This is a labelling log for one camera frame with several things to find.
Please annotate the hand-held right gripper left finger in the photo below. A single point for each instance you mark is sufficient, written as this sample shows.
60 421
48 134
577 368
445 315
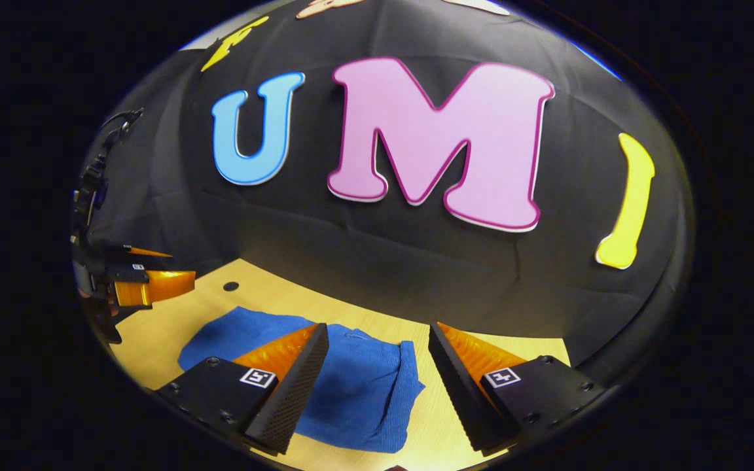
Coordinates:
295 399

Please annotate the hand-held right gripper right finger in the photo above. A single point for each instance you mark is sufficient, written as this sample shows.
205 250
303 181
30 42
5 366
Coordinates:
462 392

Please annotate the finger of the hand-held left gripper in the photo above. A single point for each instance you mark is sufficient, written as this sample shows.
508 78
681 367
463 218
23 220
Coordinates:
161 284
138 252

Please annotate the blue button shirt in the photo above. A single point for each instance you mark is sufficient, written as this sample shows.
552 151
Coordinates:
364 392

